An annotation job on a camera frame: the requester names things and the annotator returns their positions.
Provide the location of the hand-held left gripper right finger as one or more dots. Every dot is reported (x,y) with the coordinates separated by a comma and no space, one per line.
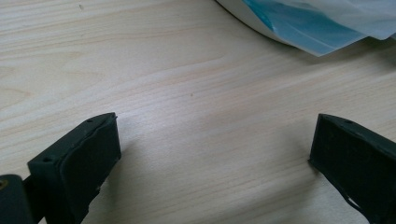
(358,161)

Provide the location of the translucent white plastic bin bag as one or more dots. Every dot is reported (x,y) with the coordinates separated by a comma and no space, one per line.
(358,15)

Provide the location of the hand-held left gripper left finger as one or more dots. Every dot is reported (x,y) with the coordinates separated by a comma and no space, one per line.
(81,161)

